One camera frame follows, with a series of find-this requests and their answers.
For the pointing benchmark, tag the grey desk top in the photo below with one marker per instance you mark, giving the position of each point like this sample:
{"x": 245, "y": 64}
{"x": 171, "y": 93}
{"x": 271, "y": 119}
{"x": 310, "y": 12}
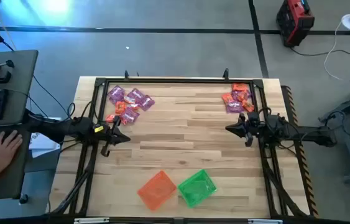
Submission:
{"x": 22, "y": 93}

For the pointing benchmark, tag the red and black toolbox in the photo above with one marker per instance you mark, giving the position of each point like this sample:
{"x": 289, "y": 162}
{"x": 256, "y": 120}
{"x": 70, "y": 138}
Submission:
{"x": 294, "y": 20}

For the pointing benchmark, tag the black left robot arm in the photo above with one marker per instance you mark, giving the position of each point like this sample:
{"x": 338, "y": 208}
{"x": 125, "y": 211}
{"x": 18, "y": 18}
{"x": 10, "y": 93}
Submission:
{"x": 53, "y": 127}

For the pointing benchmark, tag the black metal table frame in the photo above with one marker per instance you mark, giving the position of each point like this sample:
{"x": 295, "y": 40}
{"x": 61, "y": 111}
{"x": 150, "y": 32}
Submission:
{"x": 177, "y": 81}

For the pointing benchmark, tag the orange plastic basket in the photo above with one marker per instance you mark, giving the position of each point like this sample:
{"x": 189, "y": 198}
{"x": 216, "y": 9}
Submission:
{"x": 157, "y": 189}

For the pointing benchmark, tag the green plastic basket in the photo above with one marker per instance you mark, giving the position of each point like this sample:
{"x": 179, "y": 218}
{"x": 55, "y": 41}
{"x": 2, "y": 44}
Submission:
{"x": 197, "y": 188}

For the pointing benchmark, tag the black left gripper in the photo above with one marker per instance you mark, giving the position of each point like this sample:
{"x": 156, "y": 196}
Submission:
{"x": 106, "y": 133}

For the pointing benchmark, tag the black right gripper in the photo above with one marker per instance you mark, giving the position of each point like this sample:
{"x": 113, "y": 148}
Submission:
{"x": 250, "y": 130}

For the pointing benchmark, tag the white cardboard box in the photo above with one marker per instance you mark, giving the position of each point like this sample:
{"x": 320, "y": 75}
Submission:
{"x": 42, "y": 146}

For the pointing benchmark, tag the person's hand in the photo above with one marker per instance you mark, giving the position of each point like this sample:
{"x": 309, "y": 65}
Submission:
{"x": 3, "y": 151}

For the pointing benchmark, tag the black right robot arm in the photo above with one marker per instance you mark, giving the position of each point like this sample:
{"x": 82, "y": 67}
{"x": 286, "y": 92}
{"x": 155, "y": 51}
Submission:
{"x": 302, "y": 132}

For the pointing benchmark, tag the yellow black hazard strip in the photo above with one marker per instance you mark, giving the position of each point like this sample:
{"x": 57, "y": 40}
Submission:
{"x": 300, "y": 149}

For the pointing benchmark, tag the silver metal bracket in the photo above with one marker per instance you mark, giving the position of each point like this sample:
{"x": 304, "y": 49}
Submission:
{"x": 91, "y": 220}
{"x": 265, "y": 221}

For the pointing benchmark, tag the black round knob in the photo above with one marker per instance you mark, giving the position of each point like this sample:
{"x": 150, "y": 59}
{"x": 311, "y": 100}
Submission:
{"x": 23, "y": 198}

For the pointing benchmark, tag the black table edge clamp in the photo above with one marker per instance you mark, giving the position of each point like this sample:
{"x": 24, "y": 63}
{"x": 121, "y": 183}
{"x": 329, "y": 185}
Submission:
{"x": 126, "y": 74}
{"x": 226, "y": 73}

